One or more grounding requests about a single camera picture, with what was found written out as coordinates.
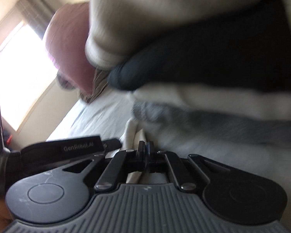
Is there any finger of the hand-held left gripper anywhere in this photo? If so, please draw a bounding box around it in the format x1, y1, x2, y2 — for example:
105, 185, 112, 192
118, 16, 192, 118
21, 135, 122, 175

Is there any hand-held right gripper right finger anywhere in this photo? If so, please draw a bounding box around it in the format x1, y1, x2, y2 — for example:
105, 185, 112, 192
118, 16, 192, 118
147, 141, 223, 191

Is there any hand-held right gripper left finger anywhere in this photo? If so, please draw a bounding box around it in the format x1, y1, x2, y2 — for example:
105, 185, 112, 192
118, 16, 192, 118
60, 141, 146, 192

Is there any folded grey garment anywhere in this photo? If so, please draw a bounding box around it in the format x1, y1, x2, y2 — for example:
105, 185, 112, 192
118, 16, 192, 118
132, 102, 291, 148

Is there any grey bed sheet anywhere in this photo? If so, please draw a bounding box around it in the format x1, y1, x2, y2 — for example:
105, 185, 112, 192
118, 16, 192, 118
46, 87, 291, 182

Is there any window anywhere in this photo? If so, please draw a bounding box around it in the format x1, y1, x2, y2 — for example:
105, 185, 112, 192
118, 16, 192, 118
0, 21, 61, 131

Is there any large pink velvet pillow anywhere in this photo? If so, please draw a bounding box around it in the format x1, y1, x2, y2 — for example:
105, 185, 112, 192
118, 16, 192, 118
45, 2, 97, 95

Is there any folded black garment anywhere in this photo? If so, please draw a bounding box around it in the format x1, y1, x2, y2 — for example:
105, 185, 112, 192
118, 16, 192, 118
109, 0, 291, 93

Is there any grey patterned curtain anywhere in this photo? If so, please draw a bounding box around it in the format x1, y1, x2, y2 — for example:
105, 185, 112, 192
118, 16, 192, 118
7, 0, 60, 40

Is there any folded cream ribbed garment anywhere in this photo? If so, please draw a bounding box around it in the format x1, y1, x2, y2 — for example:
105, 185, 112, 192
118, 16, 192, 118
85, 0, 272, 68

